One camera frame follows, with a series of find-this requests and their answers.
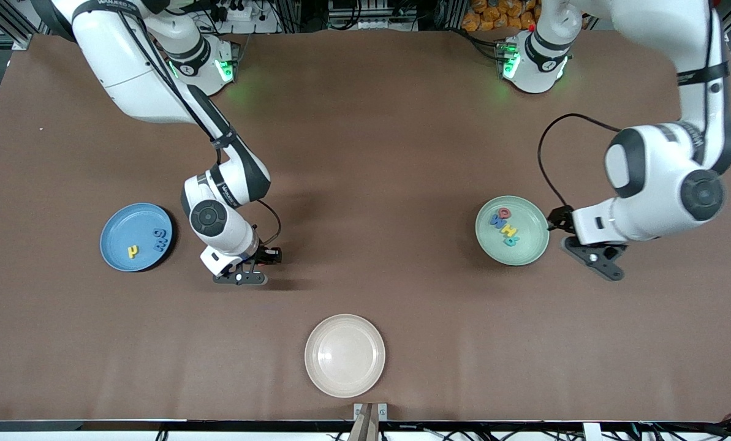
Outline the green plate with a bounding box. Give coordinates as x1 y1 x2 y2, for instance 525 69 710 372
475 195 550 266

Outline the blue plate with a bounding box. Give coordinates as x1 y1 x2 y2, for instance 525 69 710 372
100 203 174 273

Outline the beige plate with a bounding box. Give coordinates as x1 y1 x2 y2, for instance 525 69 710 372
305 314 386 399

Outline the pile of orange items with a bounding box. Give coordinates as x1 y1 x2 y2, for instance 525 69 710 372
461 0 540 32

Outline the white power strip with plugs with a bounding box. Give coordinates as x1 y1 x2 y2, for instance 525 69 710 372
191 0 280 35

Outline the long white power strip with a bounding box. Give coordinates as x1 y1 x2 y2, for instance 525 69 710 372
327 17 416 31

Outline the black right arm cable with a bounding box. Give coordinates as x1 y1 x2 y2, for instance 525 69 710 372
117 0 282 247

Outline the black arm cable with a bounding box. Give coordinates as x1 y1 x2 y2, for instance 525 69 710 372
117 0 282 247
537 0 730 212

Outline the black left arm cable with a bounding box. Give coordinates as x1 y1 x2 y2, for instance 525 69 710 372
537 0 730 212

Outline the metal table edge bracket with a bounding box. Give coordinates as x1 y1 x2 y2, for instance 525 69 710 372
353 402 388 422

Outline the white table edge rail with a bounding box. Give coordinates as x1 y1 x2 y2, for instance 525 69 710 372
0 420 731 441

